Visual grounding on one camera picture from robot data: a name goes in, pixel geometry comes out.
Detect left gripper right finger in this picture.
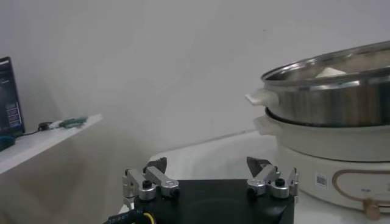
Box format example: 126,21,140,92
246,156,300,204

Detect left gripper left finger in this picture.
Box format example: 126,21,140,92
121,156,181,211

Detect blue computer mouse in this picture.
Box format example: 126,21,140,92
0,135,16,152

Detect perforated steel steamer basket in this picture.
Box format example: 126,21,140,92
245,41,390,128

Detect white electric cooker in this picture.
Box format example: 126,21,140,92
252,114,390,222

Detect green grey small device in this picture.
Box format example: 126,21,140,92
59,116,89,129

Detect white side table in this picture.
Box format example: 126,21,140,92
0,114,104,176

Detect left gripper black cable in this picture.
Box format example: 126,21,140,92
102,209,157,224

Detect thin black looped cable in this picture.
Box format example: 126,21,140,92
16,121,53,138

